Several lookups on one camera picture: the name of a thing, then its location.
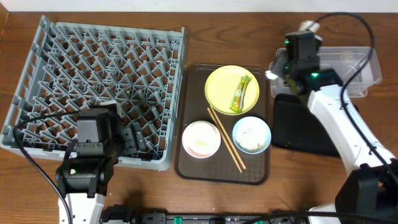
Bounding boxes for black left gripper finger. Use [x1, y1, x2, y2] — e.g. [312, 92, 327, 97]
[120, 126, 137, 155]
[131, 123, 145, 151]

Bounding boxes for pink bowl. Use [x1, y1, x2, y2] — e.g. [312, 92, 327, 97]
[182, 121, 221, 159]

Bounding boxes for green yellow snack wrapper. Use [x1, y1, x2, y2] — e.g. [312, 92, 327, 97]
[229, 75, 252, 113]

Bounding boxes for light blue bowl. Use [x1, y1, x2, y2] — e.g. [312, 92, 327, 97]
[233, 116, 271, 154]

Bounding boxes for leftover rice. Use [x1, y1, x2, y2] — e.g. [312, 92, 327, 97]
[236, 126, 266, 153]

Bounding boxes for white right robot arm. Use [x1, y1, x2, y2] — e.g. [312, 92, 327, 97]
[272, 30, 397, 223]

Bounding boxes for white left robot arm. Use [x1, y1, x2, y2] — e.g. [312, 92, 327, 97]
[55, 100, 144, 223]

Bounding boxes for black waste tray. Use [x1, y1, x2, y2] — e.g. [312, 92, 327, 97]
[272, 93, 340, 158]

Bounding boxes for grey dishwasher rack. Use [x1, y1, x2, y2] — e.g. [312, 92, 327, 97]
[1, 17, 188, 170]

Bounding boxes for clear plastic bin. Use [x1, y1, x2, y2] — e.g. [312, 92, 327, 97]
[269, 46, 382, 99]

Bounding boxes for brown plastic tray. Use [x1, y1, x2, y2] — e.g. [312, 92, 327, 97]
[174, 63, 271, 185]

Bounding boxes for yellow plate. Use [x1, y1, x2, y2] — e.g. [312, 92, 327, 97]
[205, 65, 260, 115]

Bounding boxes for right wooden chopstick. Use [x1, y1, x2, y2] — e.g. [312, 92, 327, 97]
[208, 106, 246, 172]

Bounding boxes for wooden chopstick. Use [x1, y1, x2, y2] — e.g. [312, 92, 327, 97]
[208, 106, 246, 172]
[206, 107, 243, 173]

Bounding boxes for left wooden chopstick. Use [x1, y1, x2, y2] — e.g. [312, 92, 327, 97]
[206, 107, 243, 173]

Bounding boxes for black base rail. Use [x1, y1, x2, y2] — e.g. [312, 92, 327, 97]
[99, 204, 312, 224]

